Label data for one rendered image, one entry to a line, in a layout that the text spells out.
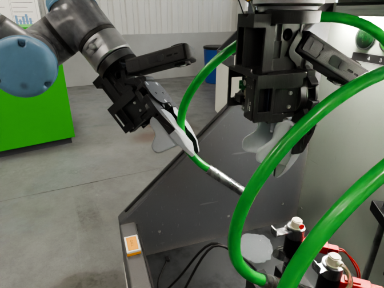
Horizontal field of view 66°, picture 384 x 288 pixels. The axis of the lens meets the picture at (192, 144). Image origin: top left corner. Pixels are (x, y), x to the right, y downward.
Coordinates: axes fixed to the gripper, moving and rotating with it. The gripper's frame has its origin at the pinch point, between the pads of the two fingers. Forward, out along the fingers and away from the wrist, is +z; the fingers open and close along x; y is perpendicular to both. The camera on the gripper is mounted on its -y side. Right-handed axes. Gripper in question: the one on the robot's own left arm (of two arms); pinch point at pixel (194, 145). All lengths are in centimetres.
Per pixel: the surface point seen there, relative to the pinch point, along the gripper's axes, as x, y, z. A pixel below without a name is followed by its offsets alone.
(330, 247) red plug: 0.7, -7.6, 25.7
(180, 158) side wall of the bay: -19.3, 11.6, -0.2
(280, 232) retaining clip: 2.4, -3.4, 19.2
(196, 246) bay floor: -25.9, 26.7, 21.7
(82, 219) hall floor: -129, 152, -13
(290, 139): 17.8, -14.4, 5.9
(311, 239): 24.2, -11.3, 12.3
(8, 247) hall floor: -91, 179, -27
